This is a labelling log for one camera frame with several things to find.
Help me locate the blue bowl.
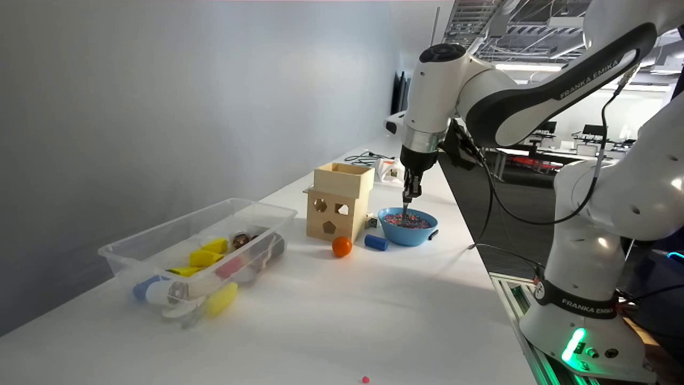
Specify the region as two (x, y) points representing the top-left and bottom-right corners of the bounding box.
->
(376, 205), (441, 249)

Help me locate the wooden shape sorter box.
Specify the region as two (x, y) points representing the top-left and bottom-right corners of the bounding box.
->
(305, 186), (373, 244)

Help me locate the small plain wooden box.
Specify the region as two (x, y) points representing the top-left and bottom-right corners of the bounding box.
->
(314, 161), (376, 202)

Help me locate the white plastic utensil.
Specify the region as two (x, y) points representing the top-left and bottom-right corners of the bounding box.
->
(158, 298), (209, 332)

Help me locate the brown ring toy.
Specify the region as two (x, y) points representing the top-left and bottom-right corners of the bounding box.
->
(230, 231), (260, 253)

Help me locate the orange ball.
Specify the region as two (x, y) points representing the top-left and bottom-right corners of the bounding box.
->
(331, 235), (355, 259)

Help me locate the pink flat toy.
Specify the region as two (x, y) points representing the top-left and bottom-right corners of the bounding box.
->
(214, 256), (248, 281)

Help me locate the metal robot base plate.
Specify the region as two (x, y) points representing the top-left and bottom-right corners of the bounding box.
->
(489, 272), (573, 385)

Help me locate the clear plastic bin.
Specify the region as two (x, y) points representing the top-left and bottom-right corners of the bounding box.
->
(96, 198), (299, 310)

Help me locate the cluttered tray of parts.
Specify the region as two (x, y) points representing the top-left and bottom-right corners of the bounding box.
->
(342, 148), (405, 186)

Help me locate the yellow oblong toy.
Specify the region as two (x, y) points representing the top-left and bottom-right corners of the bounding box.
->
(203, 281), (240, 321)

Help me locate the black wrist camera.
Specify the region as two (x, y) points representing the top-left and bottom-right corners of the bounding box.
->
(438, 117), (481, 171)

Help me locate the colourful cereal in bowl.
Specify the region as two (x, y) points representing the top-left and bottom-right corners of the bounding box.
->
(386, 215), (433, 231)

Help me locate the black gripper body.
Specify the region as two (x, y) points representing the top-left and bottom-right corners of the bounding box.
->
(397, 145), (438, 191)

